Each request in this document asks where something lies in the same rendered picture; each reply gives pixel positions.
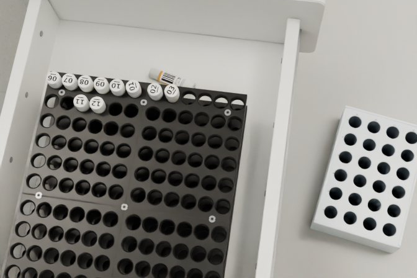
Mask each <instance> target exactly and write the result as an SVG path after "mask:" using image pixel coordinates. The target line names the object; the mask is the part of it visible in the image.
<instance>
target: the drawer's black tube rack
mask: <svg viewBox="0 0 417 278"><path fill-rule="evenodd" d="M147 87H148V83H146V89H145V95H144V99H143V100H141V102H136V101H126V100H120V99H111V98H105V97H101V98H102V99H103V101H104V102H105V106H106V108H105V111H104V112H103V113H101V114H97V113H95V112H94V111H93V110H92V109H91V108H89V109H88V110H87V111H85V112H81V111H79V110H78V109H77V108H76V107H75V106H74V103H73V101H74V98H75V97H76V96H77V95H79V94H70V93H65V91H64V90H63V89H61V90H59V92H54V91H46V92H45V97H44V100H43V105H42V110H41V113H40V118H39V121H38V127H37V132H36V135H35V140H34V145H33V148H32V153H31V156H30V161H29V167H28V170H27V175H26V178H25V183H24V188H23V191H22V196H21V199H20V204H19V209H18V213H17V218H16V222H15V226H14V231H13V234H12V239H11V244H10V247H9V252H8V255H7V261H6V265H5V269H4V274H3V277H2V278H9V276H8V273H9V270H10V269H11V268H12V267H17V271H16V276H15V278H225V269H226V260H227V255H228V247H229V242H230V233H231V224H232V219H233V210H234V205H235V197H236V188H237V183H238V174H239V169H240V160H241V152H242V146H243V138H244V129H245V124H246V115H247V110H248V106H246V111H245V115H244V114H234V113H231V111H230V110H228V109H227V110H226V111H225V112H218V111H212V110H203V109H193V108H187V107H177V106H171V105H161V104H152V103H147V101H146V100H145V97H146V90H147ZM52 97H55V103H54V106H53V107H48V106H47V102H48V100H49V99H50V98H52ZM46 117H51V121H50V125H49V127H44V126H43V120H44V119H45V118H46ZM43 136H47V139H46V142H45V147H41V146H39V145H38V141H39V139H40V138H41V137H43ZM38 156H42V161H41V164H40V167H35V166H34V160H35V158H36V157H38ZM34 176H38V178H37V183H36V186H35V188H32V187H30V186H29V181H30V179H31V178H32V177H34ZM29 202H31V203H32V205H31V208H30V213H29V215H26V214H25V213H24V212H23V208H24V205H25V204H26V203H29ZM24 223H27V227H26V230H25V235H24V236H20V234H19V232H18V229H19V227H20V226H21V224H24ZM18 245H22V249H21V252H20V257H19V258H16V257H15V256H14V254H13V251H14V248H15V247H16V246H18Z"/></svg>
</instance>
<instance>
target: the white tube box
mask: <svg viewBox="0 0 417 278"><path fill-rule="evenodd" d="M416 179H417V125H415V124H412V123H408V122H404V121H401V120H397V119H393V118H390V117H386V116H383V115H379V114H375V113H372V112H368V111H365V110H360V109H357V108H354V107H349V106H347V105H346V106H345V108H344V110H343V113H342V115H341V119H340V121H339V125H338V129H337V132H336V136H335V139H334V143H333V147H332V150H331V154H330V158H329V161H328V165H327V168H326V172H325V176H324V180H323V183H322V186H321V191H320V194H319V197H318V202H317V204H316V208H315V213H314V215H313V220H312V224H311V227H310V228H311V229H313V230H317V231H320V232H323V233H327V234H329V235H333V236H337V237H340V238H343V239H345V240H349V241H353V242H356V243H359V244H363V245H366V246H370V247H372V248H376V249H379V250H382V251H386V252H388V253H394V252H395V251H396V250H398V249H400V246H401V242H402V239H403V234H404V230H405V226H406V221H407V218H408V212H409V209H410V205H411V200H412V196H413V192H414V188H415V184H416Z"/></svg>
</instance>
